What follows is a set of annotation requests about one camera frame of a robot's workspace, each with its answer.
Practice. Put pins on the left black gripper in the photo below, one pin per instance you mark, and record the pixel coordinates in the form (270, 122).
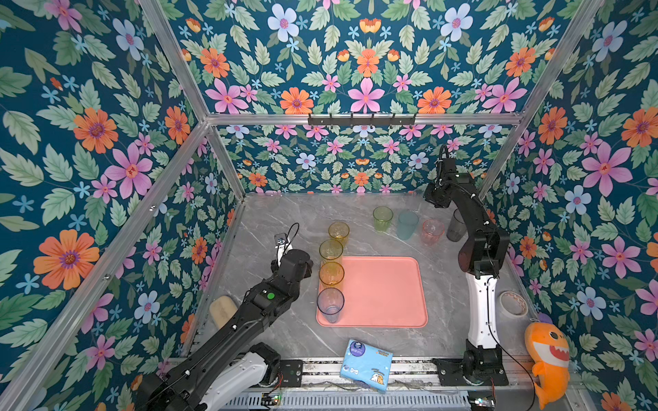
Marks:
(309, 267)

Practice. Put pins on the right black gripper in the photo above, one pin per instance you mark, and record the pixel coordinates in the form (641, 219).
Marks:
(428, 196)

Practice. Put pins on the yellow tall glass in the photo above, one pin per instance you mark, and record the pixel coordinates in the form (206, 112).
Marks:
(331, 275)

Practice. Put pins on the light green tall glass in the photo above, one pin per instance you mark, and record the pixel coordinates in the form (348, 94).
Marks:
(331, 251)

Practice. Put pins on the blue tall glass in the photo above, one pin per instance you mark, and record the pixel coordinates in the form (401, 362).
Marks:
(330, 303)

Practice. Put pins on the pink plastic tray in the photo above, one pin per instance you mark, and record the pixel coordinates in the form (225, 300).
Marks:
(380, 292)

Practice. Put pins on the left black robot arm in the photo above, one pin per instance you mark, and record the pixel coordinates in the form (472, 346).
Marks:
(221, 369)

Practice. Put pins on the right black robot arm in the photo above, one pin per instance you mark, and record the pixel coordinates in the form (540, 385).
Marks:
(481, 258)

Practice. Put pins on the grey smoke tall glass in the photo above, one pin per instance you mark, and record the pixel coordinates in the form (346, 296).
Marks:
(457, 228)

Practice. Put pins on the short pink glass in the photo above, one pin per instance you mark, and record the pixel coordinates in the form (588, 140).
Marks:
(432, 231)

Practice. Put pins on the teal tall glass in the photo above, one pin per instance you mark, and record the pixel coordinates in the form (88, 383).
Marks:
(407, 224)

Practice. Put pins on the short amber glass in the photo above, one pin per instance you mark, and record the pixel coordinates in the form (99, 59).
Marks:
(340, 231)

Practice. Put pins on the short green glass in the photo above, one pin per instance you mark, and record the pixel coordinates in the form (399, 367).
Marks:
(382, 218)

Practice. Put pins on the beige sponge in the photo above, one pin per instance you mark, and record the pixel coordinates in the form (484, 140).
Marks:
(222, 310)

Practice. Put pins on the blue tissue pack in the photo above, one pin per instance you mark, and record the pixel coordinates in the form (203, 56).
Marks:
(367, 365)

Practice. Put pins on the tape roll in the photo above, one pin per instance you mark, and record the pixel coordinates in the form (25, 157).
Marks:
(513, 305)

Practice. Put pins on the white vent grille strip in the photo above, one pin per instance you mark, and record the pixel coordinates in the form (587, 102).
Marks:
(345, 400)

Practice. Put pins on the orange shark plush toy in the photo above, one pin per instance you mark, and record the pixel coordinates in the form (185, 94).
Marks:
(549, 350)

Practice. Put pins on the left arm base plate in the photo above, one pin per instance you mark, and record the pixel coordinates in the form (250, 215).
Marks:
(290, 374)

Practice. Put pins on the black hook rail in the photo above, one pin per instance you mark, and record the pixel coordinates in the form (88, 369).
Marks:
(349, 120)

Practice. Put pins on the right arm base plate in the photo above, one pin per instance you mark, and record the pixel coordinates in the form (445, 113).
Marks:
(451, 373)

